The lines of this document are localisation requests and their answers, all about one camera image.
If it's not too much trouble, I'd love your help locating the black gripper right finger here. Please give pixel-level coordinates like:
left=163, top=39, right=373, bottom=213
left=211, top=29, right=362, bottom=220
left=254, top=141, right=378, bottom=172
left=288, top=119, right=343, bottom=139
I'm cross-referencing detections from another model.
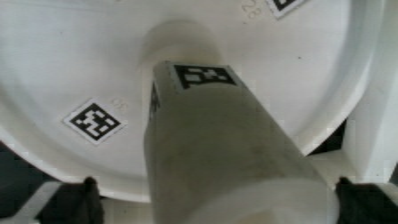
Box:
left=336, top=177, right=398, bottom=224

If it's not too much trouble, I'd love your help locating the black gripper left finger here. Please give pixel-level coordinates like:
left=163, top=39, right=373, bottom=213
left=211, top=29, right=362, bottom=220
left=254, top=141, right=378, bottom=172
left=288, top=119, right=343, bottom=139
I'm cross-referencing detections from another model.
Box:
left=35, top=177, right=105, bottom=224

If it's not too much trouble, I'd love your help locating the white round table top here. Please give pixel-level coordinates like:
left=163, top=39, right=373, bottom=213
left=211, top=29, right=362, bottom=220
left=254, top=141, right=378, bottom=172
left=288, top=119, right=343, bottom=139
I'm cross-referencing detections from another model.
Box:
left=0, top=0, right=387, bottom=202

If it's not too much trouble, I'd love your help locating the white cylindrical table leg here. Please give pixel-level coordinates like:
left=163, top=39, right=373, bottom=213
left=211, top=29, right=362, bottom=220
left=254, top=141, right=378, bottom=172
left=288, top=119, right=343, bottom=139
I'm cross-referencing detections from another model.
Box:
left=144, top=62, right=339, bottom=224

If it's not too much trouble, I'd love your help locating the white front fence bar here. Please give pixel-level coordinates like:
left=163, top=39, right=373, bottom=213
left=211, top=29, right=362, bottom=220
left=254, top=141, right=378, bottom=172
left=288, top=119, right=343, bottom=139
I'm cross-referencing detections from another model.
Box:
left=309, top=0, right=398, bottom=204

